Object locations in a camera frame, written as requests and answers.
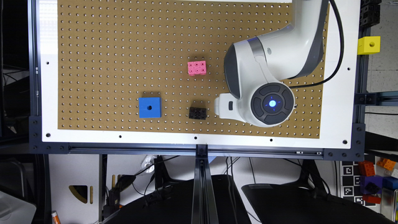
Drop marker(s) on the light orange cube block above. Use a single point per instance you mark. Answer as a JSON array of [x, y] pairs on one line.
[[386, 163]]

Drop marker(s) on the blue small block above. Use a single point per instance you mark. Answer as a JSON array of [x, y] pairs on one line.
[[390, 183]]

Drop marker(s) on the brown perforated pegboard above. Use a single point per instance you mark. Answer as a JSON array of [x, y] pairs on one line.
[[111, 53]]

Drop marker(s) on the red flat block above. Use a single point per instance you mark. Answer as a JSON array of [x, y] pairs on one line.
[[371, 198]]

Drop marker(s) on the fiducial marker sheet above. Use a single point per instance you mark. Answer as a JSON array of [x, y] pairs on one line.
[[350, 183]]

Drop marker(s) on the blue square block with hole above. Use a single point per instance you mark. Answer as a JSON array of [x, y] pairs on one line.
[[150, 107]]

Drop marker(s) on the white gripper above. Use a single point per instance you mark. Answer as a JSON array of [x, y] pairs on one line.
[[226, 106]]

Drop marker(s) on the black monitor right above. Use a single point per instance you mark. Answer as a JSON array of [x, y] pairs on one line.
[[287, 204]]

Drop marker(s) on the purple block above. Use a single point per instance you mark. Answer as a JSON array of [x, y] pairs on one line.
[[371, 184]]

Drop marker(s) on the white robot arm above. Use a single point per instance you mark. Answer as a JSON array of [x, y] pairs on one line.
[[255, 68]]

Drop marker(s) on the black stacked blocks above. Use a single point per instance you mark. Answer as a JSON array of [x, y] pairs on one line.
[[369, 13]]

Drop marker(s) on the black aluminium table frame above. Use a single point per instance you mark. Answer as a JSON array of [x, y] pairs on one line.
[[342, 138]]

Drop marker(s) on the black interlocking cube block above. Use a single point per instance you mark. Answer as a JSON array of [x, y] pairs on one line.
[[197, 113]]

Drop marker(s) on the pink interlocking cube block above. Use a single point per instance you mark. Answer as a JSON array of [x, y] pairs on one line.
[[197, 68]]

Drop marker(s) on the yellow cube block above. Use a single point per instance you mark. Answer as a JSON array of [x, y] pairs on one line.
[[369, 45]]

